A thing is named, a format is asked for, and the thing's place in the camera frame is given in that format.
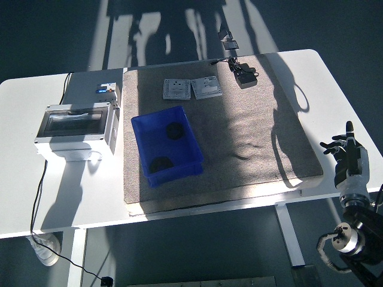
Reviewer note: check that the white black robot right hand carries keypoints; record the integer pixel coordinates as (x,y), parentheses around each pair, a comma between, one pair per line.
(356,179)

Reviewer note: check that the black hex nut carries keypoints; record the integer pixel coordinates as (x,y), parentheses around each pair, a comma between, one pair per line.
(174,130)
(161,165)

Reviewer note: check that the blue plastic box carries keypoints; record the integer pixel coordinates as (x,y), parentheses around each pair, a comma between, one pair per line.
(158,146)

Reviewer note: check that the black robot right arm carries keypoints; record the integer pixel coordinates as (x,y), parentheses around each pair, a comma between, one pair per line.
(359,221)

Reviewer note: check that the white table leg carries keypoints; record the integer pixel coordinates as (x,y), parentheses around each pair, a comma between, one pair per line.
(291,239)
(74,257)

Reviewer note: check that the dark table leg foot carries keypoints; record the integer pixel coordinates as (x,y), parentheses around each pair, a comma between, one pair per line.
(305,276)

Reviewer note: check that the grey-brown mat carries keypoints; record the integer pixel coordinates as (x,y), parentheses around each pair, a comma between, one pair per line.
(233,149)

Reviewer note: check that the black power adapter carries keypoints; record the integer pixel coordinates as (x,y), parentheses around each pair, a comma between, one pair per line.
(247,80)

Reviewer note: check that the white socket plate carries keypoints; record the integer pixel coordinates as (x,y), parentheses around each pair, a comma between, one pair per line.
(206,87)
(176,89)

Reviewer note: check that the small grey floor device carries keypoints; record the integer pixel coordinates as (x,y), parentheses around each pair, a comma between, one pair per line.
(231,45)

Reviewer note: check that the small dark floor device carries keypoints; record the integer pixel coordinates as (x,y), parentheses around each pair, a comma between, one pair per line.
(223,32)

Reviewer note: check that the circuit breaker with blue label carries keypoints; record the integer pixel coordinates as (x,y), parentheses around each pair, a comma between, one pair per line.
(104,89)

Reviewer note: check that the black floor plug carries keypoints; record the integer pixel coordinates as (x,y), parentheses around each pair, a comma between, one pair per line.
(106,281)

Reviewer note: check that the person's white shoe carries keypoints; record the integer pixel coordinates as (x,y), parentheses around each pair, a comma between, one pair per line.
(48,254)

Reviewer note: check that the grey electrical enclosure box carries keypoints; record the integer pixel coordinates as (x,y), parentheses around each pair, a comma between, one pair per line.
(74,128)

